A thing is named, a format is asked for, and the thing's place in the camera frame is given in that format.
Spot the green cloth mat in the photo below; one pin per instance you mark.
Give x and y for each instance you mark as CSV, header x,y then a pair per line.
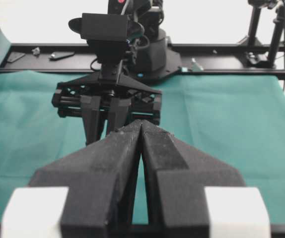
x,y
238,119

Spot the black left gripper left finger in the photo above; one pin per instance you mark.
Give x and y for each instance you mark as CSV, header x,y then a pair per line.
x,y
101,179

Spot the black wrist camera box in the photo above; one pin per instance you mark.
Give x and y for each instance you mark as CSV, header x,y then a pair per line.
x,y
107,35

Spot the black aluminium frame rail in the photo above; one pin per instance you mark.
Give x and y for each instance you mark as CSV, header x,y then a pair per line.
x,y
194,59

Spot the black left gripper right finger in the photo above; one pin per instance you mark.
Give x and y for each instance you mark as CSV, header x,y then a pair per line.
x,y
176,174

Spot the black camera stand posts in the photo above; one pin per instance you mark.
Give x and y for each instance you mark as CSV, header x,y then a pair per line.
x,y
265,39

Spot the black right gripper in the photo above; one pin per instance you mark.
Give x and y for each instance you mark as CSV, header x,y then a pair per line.
x,y
109,95

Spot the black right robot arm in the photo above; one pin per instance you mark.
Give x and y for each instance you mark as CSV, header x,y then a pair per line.
x,y
133,53

